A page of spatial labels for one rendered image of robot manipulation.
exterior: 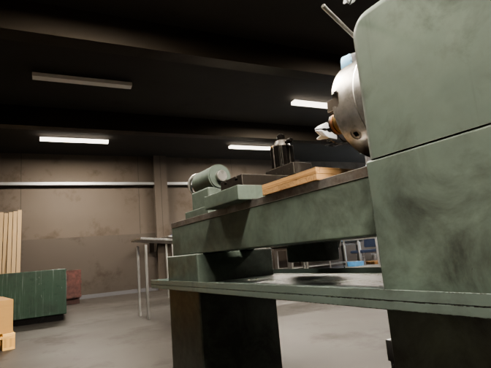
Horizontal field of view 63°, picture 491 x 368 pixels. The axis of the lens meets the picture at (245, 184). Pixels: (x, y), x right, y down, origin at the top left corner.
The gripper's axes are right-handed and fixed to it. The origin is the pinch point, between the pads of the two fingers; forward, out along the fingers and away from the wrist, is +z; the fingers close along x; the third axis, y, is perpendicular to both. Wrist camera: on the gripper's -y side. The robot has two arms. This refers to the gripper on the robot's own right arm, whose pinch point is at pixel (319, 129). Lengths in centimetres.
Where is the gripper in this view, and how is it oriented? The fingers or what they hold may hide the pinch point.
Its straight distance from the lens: 146.0
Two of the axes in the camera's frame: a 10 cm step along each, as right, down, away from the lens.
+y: -5.2, 1.9, 8.4
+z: -8.5, -0.2, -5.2
